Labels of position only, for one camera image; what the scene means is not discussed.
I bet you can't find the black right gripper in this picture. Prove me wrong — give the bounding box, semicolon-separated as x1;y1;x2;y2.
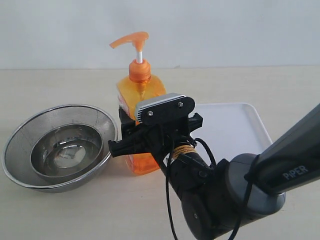
108;107;203;160

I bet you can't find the orange pump soap bottle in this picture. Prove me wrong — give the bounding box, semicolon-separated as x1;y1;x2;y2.
109;31;167;176

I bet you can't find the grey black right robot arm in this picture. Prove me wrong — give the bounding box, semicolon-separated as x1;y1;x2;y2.
108;97;320;240

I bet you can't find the small stainless steel bowl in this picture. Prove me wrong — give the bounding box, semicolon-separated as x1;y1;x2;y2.
30;123;104;183

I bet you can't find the steel mesh colander bowl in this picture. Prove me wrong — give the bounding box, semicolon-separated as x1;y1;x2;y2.
2;104;119;193

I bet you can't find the white rectangular plastic tray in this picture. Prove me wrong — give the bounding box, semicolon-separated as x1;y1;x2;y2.
191;103;273;163

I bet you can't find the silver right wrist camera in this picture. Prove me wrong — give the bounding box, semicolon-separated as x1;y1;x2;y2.
134;93;195;126

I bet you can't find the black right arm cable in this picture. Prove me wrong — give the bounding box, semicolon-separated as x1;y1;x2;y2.
164;137;266;240

